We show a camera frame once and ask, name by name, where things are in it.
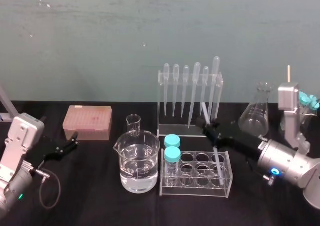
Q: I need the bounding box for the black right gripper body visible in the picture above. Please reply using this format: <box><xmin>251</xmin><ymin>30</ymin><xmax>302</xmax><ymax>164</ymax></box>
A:
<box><xmin>216</xmin><ymin>122</ymin><xmax>263</xmax><ymax>161</ymax></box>

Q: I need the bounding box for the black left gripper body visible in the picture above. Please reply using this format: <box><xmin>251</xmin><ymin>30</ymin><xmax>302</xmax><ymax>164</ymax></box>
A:
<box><xmin>25</xmin><ymin>135</ymin><xmax>63</xmax><ymax>171</ymax></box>

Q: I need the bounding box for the pink pipette tip box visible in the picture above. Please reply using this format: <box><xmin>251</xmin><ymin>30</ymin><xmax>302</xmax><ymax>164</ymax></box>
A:
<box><xmin>62</xmin><ymin>105</ymin><xmax>113</xmax><ymax>141</ymax></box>

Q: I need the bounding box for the clear glass conical flask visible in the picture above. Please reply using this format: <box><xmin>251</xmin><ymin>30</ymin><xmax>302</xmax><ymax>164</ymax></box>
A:
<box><xmin>238</xmin><ymin>81</ymin><xmax>274</xmax><ymax>137</ymax></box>

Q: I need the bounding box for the clear acrylic pipette stand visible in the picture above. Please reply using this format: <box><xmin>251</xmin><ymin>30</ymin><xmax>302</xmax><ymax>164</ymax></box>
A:
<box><xmin>157</xmin><ymin>70</ymin><xmax>224</xmax><ymax>138</ymax></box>

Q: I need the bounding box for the clear vial with teal cap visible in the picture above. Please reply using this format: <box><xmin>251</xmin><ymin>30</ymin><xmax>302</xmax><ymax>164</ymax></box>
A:
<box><xmin>164</xmin><ymin>134</ymin><xmax>182</xmax><ymax>152</ymax></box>
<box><xmin>163</xmin><ymin>146</ymin><xmax>182</xmax><ymax>187</ymax></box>

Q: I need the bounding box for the short clear plastic pipette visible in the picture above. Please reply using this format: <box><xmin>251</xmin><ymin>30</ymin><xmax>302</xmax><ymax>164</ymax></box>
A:
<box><xmin>199</xmin><ymin>65</ymin><xmax>210</xmax><ymax>117</ymax></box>
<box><xmin>172</xmin><ymin>63</ymin><xmax>181</xmax><ymax>118</ymax></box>
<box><xmin>180</xmin><ymin>65</ymin><xmax>190</xmax><ymax>119</ymax></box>
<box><xmin>163</xmin><ymin>63</ymin><xmax>171</xmax><ymax>117</ymax></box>

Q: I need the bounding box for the long clear plastic pipette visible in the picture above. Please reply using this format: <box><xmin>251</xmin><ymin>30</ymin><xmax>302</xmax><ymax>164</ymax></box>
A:
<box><xmin>188</xmin><ymin>61</ymin><xmax>202</xmax><ymax>130</ymax></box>
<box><xmin>208</xmin><ymin>56</ymin><xmax>221</xmax><ymax>120</ymax></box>

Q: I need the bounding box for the clear acrylic tube rack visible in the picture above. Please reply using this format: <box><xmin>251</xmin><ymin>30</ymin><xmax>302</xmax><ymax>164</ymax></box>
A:
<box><xmin>159</xmin><ymin>148</ymin><xmax>234</xmax><ymax>199</ymax></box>

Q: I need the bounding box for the black table cloth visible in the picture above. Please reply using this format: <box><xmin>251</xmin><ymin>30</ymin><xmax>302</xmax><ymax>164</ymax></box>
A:
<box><xmin>0</xmin><ymin>100</ymin><xmax>320</xmax><ymax>226</ymax></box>

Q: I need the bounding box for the grey metal stand leg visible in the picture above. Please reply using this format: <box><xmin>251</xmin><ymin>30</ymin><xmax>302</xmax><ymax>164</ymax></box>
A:
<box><xmin>0</xmin><ymin>85</ymin><xmax>15</xmax><ymax>123</ymax></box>

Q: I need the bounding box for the small empty glass beaker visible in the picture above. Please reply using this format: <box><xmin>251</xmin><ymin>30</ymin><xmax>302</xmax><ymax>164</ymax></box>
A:
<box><xmin>125</xmin><ymin>114</ymin><xmax>143</xmax><ymax>138</ymax></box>

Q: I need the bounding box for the large glass beaker with water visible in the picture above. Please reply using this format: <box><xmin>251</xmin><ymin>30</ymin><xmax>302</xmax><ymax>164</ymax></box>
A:
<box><xmin>112</xmin><ymin>130</ymin><xmax>162</xmax><ymax>194</ymax></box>

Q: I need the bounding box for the tube with teal cap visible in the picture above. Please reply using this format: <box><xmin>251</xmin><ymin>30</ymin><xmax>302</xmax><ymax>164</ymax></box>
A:
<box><xmin>308</xmin><ymin>94</ymin><xmax>320</xmax><ymax>112</ymax></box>
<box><xmin>298</xmin><ymin>91</ymin><xmax>311</xmax><ymax>109</ymax></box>

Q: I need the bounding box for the thin dark left gripper cable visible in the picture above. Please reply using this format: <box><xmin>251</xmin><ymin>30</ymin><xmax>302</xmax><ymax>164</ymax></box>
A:
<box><xmin>32</xmin><ymin>168</ymin><xmax>63</xmax><ymax>210</ymax></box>

